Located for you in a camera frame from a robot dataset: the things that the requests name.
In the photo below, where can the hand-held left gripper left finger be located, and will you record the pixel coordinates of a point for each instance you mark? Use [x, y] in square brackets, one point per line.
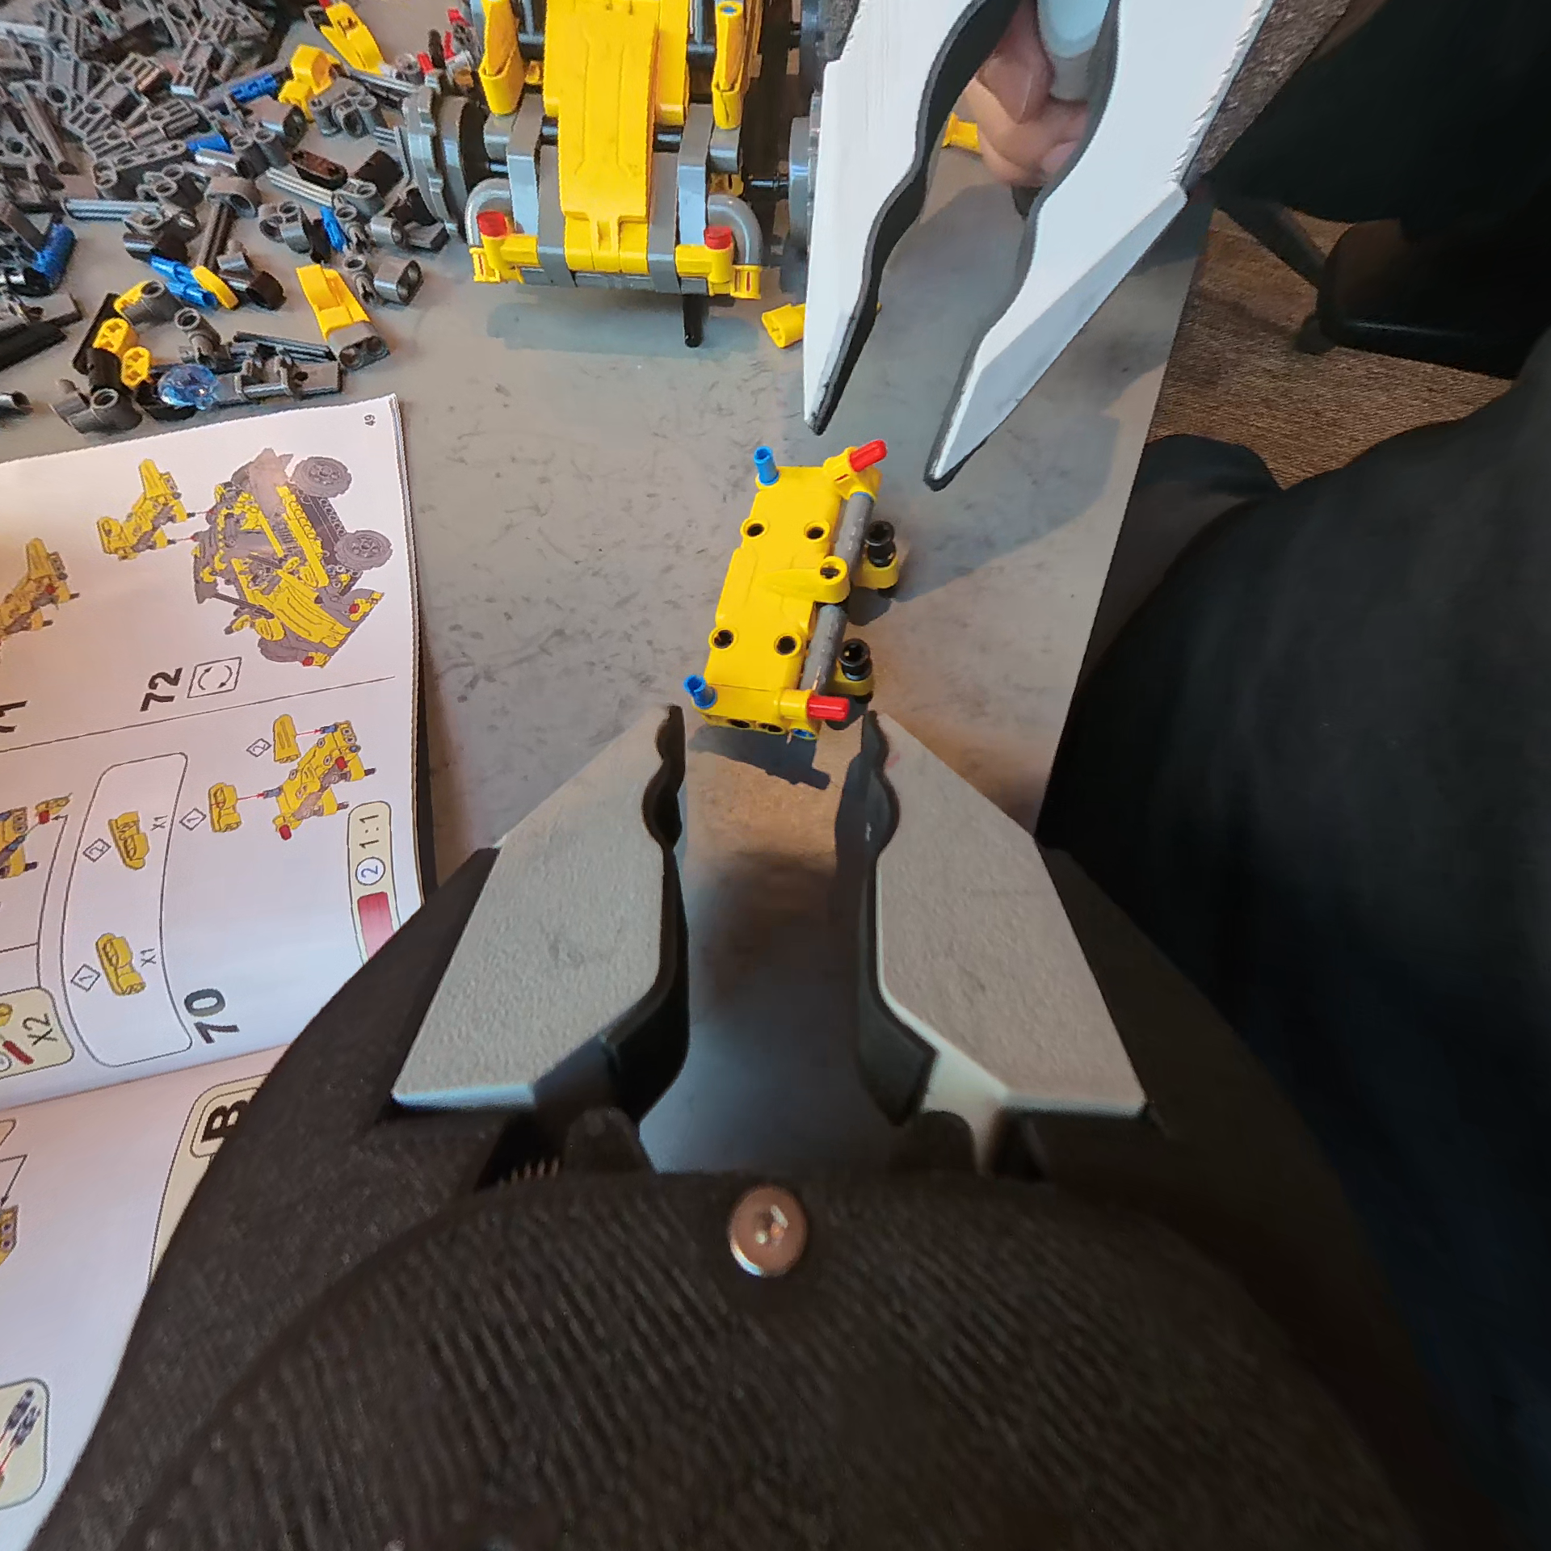
[545, 971]

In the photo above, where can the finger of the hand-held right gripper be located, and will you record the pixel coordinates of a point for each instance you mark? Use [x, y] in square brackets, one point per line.
[1139, 147]
[866, 121]

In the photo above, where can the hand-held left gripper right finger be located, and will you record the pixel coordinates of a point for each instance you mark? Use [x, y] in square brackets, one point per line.
[1004, 971]

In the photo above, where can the yellow brick vehicle model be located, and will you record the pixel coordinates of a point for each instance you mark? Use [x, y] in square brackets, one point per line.
[605, 147]

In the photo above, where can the small yellow brick assembly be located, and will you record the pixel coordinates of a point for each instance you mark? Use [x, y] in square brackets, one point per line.
[775, 594]

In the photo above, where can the person's right hand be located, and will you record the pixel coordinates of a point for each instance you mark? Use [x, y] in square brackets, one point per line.
[1017, 110]

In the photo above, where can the small yellow connector piece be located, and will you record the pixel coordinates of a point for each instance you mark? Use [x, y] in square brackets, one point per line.
[783, 326]

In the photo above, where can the person's dark clothing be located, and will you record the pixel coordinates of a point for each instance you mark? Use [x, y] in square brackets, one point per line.
[1333, 849]

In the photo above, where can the instruction booklet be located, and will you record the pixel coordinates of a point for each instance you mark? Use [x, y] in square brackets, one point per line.
[181, 788]

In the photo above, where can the pile of grey brick pieces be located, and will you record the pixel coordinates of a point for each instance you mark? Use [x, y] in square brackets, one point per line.
[146, 182]

